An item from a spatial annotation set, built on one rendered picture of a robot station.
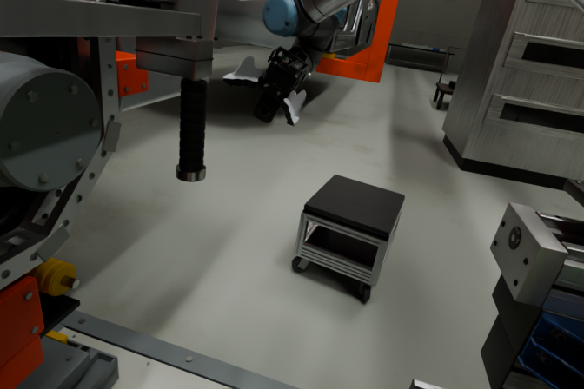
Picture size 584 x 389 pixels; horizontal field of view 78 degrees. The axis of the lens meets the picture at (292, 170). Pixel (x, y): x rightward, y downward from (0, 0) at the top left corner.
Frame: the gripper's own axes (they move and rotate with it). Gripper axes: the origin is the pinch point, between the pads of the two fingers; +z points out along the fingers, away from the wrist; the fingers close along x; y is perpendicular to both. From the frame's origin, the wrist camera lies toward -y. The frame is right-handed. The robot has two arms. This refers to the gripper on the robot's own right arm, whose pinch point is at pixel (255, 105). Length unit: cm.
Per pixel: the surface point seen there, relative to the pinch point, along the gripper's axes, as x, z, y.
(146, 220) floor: -30, -58, -116
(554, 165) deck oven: 197, -245, -25
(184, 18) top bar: -11.4, 13.3, 12.0
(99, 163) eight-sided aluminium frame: -18.0, 12.7, -20.5
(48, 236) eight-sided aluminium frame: -15.5, 25.6, -26.6
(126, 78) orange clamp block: -23.1, 2.7, -8.5
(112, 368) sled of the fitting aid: 2, 20, -72
